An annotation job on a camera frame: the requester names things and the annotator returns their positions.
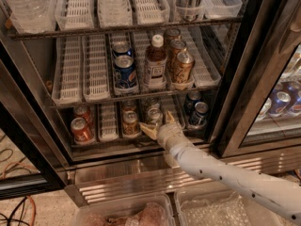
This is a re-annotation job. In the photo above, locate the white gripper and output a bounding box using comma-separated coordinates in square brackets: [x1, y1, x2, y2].
[139, 110, 185, 150]

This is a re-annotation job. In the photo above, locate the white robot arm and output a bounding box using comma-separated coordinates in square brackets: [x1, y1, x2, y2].
[139, 110, 301, 226]

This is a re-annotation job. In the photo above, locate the green 7up can rear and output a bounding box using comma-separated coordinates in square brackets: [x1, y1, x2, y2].
[145, 98, 160, 110]

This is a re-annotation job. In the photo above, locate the brown soda can front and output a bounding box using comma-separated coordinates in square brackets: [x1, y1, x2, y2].
[122, 111, 139, 136]

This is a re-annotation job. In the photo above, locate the brown soda can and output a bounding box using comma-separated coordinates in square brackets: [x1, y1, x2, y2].
[122, 111, 139, 136]
[121, 100, 137, 112]

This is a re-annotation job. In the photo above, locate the blue soda can front bottom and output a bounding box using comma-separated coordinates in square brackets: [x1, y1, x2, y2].
[189, 102, 209, 126]

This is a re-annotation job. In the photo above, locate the blue soda can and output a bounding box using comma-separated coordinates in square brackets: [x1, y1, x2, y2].
[183, 91, 201, 115]
[189, 102, 209, 126]

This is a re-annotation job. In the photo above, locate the brown soda can rear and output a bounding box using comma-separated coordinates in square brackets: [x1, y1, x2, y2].
[121, 100, 137, 112]

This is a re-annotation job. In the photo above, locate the blue soda can rear bottom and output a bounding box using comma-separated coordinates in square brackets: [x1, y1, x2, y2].
[183, 91, 201, 115]

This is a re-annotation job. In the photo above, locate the stainless fridge bottom grille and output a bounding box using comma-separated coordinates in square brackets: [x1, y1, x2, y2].
[65, 145, 301, 207]

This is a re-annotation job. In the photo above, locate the blue pepsi can front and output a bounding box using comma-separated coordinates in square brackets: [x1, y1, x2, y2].
[114, 56, 136, 89]

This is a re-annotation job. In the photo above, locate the blue pepsi can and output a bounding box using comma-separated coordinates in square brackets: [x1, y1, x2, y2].
[114, 56, 136, 89]
[112, 43, 133, 58]

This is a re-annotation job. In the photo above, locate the gold can front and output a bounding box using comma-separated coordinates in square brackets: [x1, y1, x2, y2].
[172, 51, 195, 84]

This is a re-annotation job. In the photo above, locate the gold can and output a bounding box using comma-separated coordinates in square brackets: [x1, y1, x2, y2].
[172, 51, 195, 84]
[167, 39, 187, 73]
[164, 28, 181, 47]

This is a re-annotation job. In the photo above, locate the orange soda can front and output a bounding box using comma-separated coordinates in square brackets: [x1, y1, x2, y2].
[71, 118, 93, 143]

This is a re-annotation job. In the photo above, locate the orange soda can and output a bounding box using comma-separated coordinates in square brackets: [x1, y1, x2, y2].
[71, 118, 93, 143]
[73, 105, 93, 126]

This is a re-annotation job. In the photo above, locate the gold can middle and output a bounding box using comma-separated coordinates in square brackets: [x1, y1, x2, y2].
[167, 39, 187, 73]

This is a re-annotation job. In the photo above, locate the orange soda can rear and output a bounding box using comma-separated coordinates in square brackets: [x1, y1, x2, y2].
[73, 105, 93, 126]

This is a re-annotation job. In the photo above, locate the blue pepsi can rear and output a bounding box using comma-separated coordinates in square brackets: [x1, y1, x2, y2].
[112, 43, 133, 58]

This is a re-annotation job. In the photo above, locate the gold can rear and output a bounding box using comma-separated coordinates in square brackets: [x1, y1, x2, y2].
[164, 28, 181, 47]

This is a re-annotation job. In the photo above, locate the right fridge glass door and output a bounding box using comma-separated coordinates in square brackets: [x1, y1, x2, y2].
[219, 0, 301, 157]

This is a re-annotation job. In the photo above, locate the blue can behind glass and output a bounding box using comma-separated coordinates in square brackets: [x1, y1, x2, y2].
[268, 91, 291, 117]

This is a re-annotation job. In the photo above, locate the open fridge door left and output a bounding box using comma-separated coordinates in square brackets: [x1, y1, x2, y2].
[0, 45, 65, 200]

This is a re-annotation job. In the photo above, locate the brown tea bottle white cap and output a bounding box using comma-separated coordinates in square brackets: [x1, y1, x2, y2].
[144, 34, 167, 86]

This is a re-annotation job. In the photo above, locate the clear bin with pink items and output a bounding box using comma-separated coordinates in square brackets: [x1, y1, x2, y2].
[71, 193, 175, 226]

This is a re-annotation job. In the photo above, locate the clear bin with bubble wrap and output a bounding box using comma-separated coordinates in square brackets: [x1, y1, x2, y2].
[174, 183, 283, 226]

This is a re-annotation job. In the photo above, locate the clear water bottle left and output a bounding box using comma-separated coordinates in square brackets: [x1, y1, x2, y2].
[5, 0, 57, 34]

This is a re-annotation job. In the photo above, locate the orange cable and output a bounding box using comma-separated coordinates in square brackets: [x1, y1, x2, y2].
[0, 148, 40, 226]

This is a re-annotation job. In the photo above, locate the black cable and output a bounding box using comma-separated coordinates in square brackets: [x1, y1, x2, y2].
[0, 195, 29, 226]

